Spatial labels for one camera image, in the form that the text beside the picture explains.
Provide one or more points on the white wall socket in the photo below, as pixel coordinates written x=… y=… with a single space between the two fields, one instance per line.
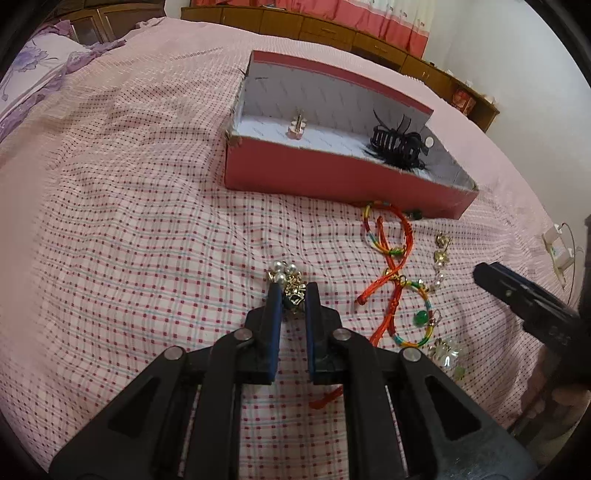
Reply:
x=558 y=251

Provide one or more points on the pearl drop earring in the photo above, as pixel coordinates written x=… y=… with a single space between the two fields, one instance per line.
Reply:
x=441 y=257

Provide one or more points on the red patterned curtain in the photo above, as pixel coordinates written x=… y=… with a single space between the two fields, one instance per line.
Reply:
x=392 y=23

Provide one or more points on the pearl gold brooch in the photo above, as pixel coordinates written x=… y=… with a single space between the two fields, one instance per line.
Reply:
x=288 y=284

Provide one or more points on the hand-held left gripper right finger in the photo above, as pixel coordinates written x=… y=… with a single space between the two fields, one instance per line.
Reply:
x=311 y=323

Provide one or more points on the red cardboard box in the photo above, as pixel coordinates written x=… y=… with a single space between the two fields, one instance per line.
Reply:
x=341 y=177

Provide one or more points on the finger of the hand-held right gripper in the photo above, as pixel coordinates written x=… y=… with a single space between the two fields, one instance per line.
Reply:
x=512 y=288

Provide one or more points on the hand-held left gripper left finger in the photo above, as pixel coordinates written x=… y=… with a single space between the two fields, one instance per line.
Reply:
x=275 y=318

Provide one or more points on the person's right hand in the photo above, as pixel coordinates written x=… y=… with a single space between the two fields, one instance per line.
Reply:
x=572 y=404

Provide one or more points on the black feather hair clip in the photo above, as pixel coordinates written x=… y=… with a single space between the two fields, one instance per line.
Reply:
x=397 y=143

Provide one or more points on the low wooden cabinet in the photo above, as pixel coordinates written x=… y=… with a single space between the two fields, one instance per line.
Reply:
x=323 y=30

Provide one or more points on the wooden headboard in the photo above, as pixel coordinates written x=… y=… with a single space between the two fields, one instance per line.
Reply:
x=101 y=23

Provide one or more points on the purple floral pillow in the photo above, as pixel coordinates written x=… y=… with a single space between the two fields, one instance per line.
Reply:
x=32 y=74

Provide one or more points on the pink checked bedsheet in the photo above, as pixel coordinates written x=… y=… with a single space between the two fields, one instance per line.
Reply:
x=138 y=230

